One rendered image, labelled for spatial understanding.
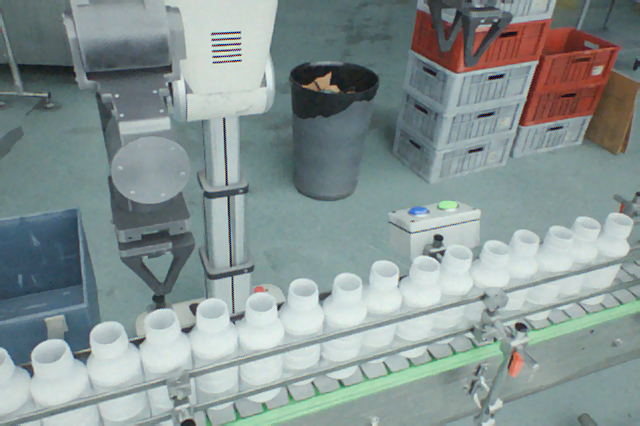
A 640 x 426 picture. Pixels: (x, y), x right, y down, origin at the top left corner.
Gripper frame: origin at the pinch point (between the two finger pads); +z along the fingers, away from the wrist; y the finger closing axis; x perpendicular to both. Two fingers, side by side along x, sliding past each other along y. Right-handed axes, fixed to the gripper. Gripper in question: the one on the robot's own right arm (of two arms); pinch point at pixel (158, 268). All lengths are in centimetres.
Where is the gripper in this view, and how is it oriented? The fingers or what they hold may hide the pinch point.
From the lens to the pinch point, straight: 59.4
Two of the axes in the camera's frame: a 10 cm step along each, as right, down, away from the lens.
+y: 3.7, 5.5, -7.5
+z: -0.5, 8.2, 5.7
